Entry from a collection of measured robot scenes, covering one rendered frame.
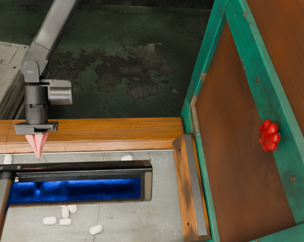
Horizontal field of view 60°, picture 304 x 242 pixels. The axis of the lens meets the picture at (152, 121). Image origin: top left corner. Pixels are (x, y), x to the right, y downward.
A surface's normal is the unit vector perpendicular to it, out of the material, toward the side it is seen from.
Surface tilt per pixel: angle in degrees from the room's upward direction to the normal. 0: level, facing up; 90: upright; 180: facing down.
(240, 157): 90
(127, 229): 0
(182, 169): 67
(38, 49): 42
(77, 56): 0
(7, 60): 0
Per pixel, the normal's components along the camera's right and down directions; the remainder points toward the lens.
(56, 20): 0.27, 0.22
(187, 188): -0.88, -0.19
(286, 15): -0.99, 0.01
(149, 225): 0.07, -0.53
